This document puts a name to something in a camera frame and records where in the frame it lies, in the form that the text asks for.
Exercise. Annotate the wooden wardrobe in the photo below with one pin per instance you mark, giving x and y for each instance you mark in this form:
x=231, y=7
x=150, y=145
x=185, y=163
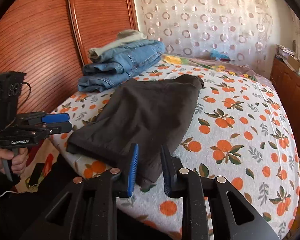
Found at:
x=49, y=40

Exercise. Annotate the wooden cabinet counter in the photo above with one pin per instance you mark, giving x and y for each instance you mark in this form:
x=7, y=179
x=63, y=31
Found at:
x=287, y=84

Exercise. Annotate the black pants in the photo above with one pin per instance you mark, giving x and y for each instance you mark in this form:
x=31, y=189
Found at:
x=147, y=113

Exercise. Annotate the person's left hand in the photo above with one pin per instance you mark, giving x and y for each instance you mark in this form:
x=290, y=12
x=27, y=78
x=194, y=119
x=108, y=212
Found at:
x=18, y=161

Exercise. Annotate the cardboard box with blue item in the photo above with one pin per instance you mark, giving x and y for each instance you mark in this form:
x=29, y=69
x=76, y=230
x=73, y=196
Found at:
x=217, y=56

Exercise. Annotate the folded beige pants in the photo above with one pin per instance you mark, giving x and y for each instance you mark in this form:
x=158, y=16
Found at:
x=123, y=37

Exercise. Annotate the pink circle-pattern curtain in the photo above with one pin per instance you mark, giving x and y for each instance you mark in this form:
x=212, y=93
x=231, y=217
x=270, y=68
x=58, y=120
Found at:
x=192, y=28

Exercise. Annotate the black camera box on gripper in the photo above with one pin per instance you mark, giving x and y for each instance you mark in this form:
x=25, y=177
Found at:
x=11, y=84

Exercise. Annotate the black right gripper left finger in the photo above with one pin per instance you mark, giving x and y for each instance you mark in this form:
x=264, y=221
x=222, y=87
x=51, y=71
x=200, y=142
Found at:
x=126, y=180

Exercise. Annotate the folded blue jeans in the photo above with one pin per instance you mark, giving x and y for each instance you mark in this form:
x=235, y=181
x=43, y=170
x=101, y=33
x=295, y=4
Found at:
x=120, y=64

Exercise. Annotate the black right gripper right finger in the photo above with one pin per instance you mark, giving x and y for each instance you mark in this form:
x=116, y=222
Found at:
x=170, y=166

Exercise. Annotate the cardboard box on counter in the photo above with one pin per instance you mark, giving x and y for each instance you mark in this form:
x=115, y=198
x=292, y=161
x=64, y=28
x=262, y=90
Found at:
x=294, y=63

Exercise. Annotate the floral blanket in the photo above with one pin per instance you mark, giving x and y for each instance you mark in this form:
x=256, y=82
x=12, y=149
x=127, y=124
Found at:
x=218, y=66

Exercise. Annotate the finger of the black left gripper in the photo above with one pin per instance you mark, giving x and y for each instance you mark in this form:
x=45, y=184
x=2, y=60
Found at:
x=59, y=128
x=55, y=118

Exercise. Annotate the stack of papers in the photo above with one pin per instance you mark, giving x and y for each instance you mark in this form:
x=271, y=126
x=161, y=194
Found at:
x=283, y=53

